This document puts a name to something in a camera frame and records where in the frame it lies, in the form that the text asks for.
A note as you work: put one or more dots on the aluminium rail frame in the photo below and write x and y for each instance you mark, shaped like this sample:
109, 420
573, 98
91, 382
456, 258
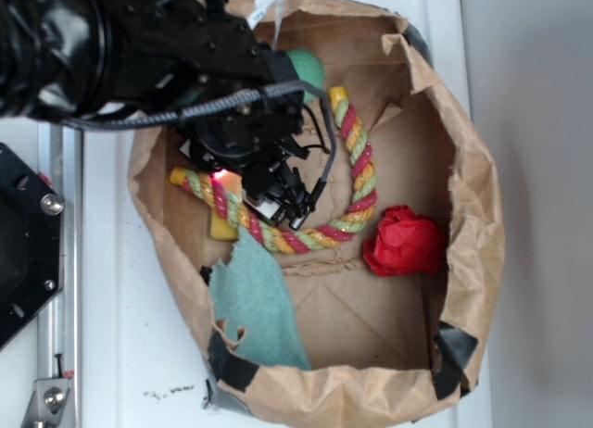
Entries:
59, 323

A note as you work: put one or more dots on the brown paper bag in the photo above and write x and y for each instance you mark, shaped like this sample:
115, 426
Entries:
384, 350

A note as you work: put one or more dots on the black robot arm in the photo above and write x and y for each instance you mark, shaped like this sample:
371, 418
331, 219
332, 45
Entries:
188, 63

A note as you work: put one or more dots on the yellow and green sponge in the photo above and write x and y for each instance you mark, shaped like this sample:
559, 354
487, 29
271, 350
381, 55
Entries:
224, 182

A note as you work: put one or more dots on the metal corner bracket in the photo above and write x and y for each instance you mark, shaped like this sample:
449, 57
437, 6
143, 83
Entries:
51, 405

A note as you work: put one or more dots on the red crumpled paper ball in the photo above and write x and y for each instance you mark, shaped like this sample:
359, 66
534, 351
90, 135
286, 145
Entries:
405, 243

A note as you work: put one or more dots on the green rubber ball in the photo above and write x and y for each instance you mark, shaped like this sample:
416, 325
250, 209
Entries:
308, 68

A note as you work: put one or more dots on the multicolour twisted rope toy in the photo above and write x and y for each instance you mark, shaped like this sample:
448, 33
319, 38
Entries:
236, 214

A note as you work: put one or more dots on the white tray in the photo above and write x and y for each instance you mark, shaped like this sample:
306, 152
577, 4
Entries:
140, 366

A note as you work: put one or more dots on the teal torn cloth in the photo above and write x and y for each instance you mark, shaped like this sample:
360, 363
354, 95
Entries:
250, 296

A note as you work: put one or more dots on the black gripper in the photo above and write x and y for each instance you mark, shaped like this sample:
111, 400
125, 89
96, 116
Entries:
255, 140

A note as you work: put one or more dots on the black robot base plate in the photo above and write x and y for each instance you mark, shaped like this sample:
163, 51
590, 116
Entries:
30, 244

